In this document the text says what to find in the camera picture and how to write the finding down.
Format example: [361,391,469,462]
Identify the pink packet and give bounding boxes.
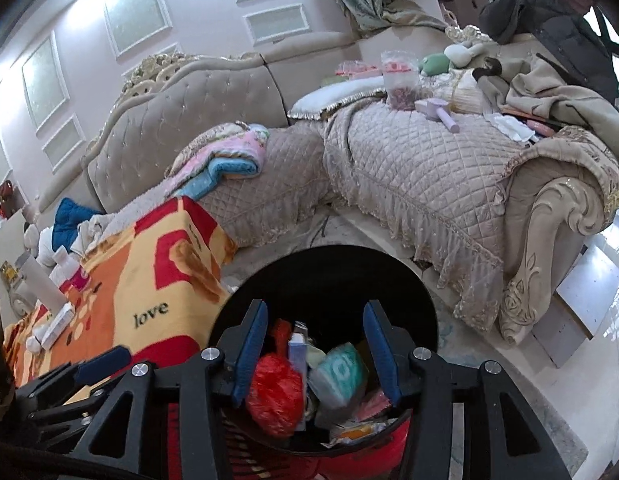
[337,60,385,78]

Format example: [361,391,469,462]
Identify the beige tufted carved sofa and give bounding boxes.
[80,25,619,346]

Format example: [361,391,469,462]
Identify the white board panel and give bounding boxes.
[532,245,619,368]

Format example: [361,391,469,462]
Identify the black trash bin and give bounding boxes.
[214,246,437,458]

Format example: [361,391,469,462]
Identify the beige coat on sofa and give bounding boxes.
[499,55,619,131]

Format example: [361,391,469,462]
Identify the white plush rabbit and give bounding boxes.
[443,40,485,68]

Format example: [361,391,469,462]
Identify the white trimmed pillow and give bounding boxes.
[288,82,390,121]

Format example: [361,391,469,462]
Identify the dark padded jacket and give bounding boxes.
[478,0,619,103]

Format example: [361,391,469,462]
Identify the clear bag of dried petals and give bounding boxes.
[380,50,420,111]

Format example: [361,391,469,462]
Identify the orange red printed blanket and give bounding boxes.
[2,195,240,391]

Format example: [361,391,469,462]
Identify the white cylinder container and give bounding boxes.
[12,254,68,311]

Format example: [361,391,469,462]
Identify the pink blue folded blanket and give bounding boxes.
[164,122,270,196]

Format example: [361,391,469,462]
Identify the red slatted trash basket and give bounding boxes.
[167,400,413,480]

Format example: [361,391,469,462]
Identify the small quilted sofa cover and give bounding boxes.
[197,122,340,248]

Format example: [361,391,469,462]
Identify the blue quilted cloth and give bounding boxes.
[52,197,103,251]

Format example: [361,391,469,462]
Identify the green plush toy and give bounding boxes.
[419,54,450,78]

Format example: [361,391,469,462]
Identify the white box on table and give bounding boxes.
[40,304,75,351]

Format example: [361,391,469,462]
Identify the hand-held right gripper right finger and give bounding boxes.
[363,300,573,480]

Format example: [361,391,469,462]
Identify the white tissue cloth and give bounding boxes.
[484,112,537,143]

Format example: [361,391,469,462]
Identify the orange white wrapper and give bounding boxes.
[329,420,390,448]

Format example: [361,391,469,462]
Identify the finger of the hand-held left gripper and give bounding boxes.
[24,395,98,443]
[14,346,133,401]

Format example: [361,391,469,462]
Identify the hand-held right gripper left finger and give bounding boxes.
[72,299,269,480]

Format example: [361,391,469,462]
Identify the red plastic bag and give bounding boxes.
[246,320,308,438]

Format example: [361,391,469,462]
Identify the teal white tissue packet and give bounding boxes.
[309,342,367,411]

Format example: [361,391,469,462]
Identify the cream pleated cushion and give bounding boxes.
[442,67,490,113]

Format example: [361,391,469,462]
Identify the large quilted sofa cover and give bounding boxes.
[322,97,535,333]

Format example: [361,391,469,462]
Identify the white bottle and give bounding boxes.
[52,249,79,281]

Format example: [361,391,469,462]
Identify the white slim carton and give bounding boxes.
[288,322,310,376]

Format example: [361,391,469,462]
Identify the red ornament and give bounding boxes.
[0,180,29,221]

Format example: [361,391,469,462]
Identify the pink wrapper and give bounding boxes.
[352,390,390,423]

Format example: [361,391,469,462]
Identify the purple handled tool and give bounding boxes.
[414,99,460,133]

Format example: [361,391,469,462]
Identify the small dark brown object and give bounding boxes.
[472,57,503,81]

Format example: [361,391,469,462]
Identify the white crumpled cloth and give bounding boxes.
[72,212,120,256]

